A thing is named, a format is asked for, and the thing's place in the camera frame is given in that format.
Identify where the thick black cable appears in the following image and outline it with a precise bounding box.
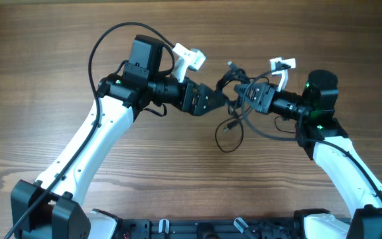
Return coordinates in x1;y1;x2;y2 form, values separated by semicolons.
214;60;271;120

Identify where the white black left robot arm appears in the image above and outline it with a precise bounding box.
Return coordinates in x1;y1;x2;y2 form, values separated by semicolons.
10;35;225;238

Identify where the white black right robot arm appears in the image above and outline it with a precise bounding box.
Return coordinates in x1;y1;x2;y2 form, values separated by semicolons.
234;70;382;238

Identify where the black right camera cable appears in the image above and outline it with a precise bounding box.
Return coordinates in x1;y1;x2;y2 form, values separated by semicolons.
240;64;382;239

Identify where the black camera cable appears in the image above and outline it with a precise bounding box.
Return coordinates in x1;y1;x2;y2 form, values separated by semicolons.
240;64;382;239
3;21;177;239

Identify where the black left camera cable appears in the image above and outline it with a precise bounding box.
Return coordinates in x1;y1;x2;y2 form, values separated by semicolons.
3;21;177;239

